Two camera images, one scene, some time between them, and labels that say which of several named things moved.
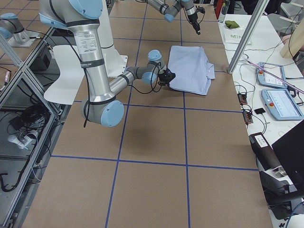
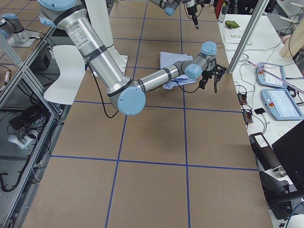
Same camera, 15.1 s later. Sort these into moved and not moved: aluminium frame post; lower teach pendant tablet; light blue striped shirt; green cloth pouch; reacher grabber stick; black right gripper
Moved: black right gripper; light blue striped shirt
Not moved: green cloth pouch; lower teach pendant tablet; reacher grabber stick; aluminium frame post
